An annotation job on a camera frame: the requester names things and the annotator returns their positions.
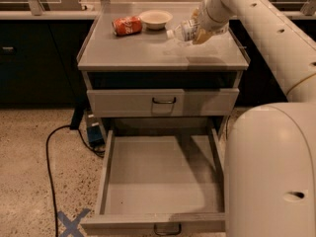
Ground blue power box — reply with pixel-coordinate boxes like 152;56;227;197
85;111;104;147

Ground open grey middle drawer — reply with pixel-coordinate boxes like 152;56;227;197
81;130;225;237

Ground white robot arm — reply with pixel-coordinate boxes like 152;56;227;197
197;0;316;237

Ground grey drawer cabinet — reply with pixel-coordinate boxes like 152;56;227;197
78;2;248;135

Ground blue tape cross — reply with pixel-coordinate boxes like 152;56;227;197
57;208;90;237

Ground dark lab bench cabinets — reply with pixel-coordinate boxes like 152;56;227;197
0;20;286;109

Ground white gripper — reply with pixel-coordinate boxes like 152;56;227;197
191;0;229;44

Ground black cable left floor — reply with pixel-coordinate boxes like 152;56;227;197
45;124;107;237

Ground white paper bowl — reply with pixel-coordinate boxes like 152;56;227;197
139;10;173;30

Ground clear plastic water bottle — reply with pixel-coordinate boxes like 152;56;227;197
167;19;199;41

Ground closed grey top drawer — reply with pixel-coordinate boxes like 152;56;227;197
87;88;239;118

